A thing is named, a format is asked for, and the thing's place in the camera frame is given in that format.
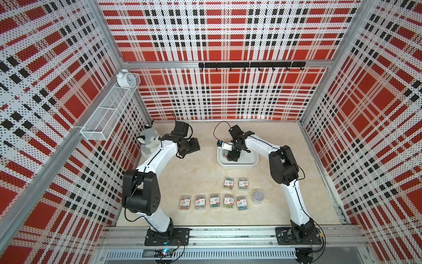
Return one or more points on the black wall hook rail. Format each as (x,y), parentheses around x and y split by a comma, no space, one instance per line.
(245,65)

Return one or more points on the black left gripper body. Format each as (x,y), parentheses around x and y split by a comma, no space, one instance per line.
(190,146)

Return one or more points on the white wire mesh shelf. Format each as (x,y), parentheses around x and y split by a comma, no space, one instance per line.
(103,120)

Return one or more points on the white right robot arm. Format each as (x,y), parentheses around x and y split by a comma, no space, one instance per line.
(284,170)

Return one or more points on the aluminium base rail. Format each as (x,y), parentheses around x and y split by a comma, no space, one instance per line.
(236,236)

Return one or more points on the white alarm clock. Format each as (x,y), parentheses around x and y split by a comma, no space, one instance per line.
(125,79)

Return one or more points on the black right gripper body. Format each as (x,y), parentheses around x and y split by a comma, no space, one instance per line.
(235,151)

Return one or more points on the round clear paper clip box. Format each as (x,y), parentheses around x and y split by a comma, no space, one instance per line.
(257,197)

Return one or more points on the white plastic storage box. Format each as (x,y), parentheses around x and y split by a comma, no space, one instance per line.
(245,161)

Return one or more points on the grey white husky plush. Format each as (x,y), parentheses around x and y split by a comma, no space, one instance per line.
(149,140)

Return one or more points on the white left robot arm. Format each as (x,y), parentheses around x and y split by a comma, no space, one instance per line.
(141,193)

